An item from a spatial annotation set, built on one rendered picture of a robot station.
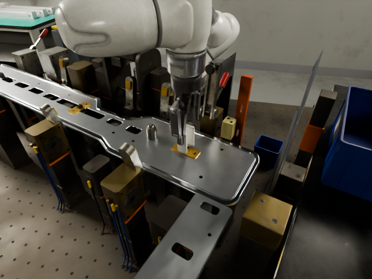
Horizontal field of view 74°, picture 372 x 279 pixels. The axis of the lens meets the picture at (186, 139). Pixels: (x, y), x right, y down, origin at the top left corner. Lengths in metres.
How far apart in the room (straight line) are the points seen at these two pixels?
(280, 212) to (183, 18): 0.42
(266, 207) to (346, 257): 0.16
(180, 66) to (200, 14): 0.11
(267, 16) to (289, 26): 0.34
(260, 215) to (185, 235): 0.16
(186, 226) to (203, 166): 0.19
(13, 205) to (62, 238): 0.27
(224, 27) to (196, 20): 0.83
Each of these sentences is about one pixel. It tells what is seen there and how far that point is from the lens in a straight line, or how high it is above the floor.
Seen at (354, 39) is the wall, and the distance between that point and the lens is 4.12.
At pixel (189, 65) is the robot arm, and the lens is 0.55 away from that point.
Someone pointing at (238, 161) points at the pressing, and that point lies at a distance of 0.71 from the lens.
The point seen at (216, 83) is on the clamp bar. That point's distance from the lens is 0.75.
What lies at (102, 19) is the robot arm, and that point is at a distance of 0.46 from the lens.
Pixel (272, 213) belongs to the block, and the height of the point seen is 1.06.
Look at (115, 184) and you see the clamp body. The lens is 0.60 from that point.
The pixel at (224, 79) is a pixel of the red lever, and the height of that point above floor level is 1.13.
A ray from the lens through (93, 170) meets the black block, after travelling 0.73.
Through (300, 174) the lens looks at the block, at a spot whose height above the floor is 1.08.
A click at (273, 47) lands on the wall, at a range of 3.93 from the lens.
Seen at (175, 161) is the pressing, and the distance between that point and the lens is 0.70.
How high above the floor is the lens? 1.48
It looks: 38 degrees down
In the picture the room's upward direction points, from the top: straight up
